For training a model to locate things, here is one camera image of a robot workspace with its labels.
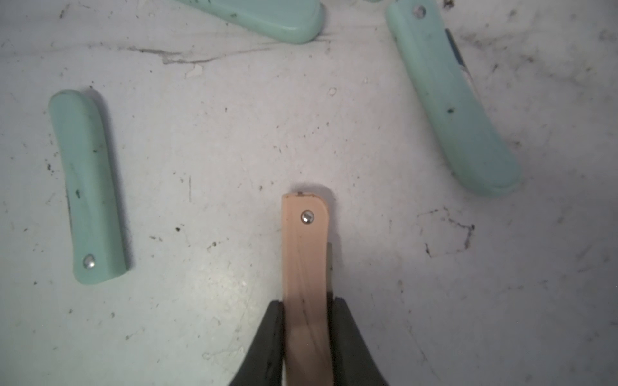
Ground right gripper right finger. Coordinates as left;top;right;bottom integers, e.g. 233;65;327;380
330;298;388;386

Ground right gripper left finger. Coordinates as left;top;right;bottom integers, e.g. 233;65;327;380
229;301;285;386

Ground pink knife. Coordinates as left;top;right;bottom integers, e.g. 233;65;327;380
281;192;334;385

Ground mint knife far left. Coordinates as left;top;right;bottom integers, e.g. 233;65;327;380
48;90;127;285

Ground mint knife short middle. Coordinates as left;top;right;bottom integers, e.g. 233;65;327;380
386;0;521;196

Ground mint knife lower middle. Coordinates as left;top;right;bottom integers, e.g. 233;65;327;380
184;0;325;44

